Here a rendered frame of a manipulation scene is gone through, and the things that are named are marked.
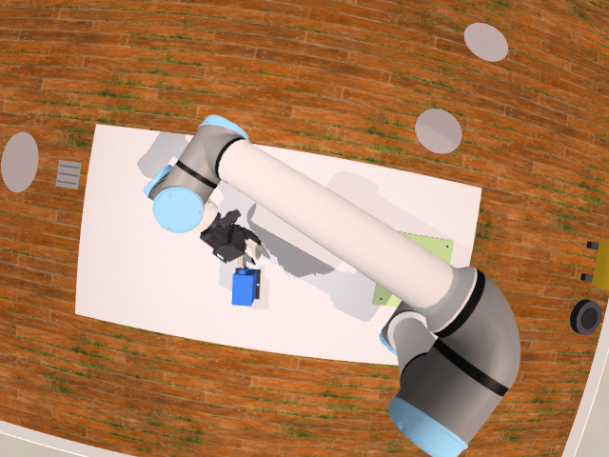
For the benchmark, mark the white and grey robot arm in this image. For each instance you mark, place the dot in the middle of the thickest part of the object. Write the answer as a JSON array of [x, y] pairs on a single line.
[[446, 397]]

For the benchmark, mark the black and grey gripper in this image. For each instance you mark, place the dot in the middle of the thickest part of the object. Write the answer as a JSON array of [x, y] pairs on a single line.
[[230, 242]]

